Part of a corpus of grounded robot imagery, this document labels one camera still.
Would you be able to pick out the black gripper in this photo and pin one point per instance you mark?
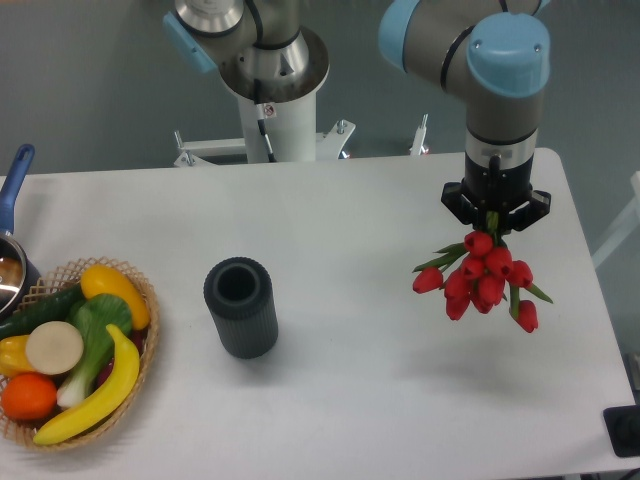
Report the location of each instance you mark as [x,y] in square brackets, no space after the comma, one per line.
[498,189]

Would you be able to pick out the red tulip bouquet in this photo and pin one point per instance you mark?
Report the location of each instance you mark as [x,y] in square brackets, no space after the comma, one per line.
[480,272]

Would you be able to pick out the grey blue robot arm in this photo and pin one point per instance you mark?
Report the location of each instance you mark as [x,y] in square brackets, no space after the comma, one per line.
[492,55]

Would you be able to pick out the black device at edge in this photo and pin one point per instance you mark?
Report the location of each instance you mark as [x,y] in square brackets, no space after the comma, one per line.
[622,424]

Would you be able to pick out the dark grey ribbed vase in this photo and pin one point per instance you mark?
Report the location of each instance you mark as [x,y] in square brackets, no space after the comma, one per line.
[238,293]

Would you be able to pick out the yellow lemon squash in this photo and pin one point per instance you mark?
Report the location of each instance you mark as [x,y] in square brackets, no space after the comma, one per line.
[100,279]

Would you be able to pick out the yellow banana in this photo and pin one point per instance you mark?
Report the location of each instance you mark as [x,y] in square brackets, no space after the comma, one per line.
[103,401]

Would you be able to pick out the green bok choy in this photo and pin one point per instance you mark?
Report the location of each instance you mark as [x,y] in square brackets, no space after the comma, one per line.
[90,318]

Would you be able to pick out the woven wicker basket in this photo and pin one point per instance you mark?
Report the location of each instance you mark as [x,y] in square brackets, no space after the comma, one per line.
[62,278]

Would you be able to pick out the dark green cucumber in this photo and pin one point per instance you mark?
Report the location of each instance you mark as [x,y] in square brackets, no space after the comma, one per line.
[53,307]

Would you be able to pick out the beige round radish slice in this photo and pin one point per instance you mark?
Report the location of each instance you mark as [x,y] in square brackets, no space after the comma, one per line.
[54,348]

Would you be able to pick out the yellow bell pepper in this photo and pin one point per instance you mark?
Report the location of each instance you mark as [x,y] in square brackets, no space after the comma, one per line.
[13,360]

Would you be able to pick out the orange fruit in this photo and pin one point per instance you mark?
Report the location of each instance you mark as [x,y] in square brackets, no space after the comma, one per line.
[29,396]

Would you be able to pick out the white frame at right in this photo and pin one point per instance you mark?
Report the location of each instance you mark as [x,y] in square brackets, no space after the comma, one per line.
[623,225]

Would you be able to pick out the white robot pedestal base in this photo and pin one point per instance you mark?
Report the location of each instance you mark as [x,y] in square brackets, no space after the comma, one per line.
[272,132]

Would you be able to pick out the blue handled saucepan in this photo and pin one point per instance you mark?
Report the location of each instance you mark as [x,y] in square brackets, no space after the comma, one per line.
[18,274]

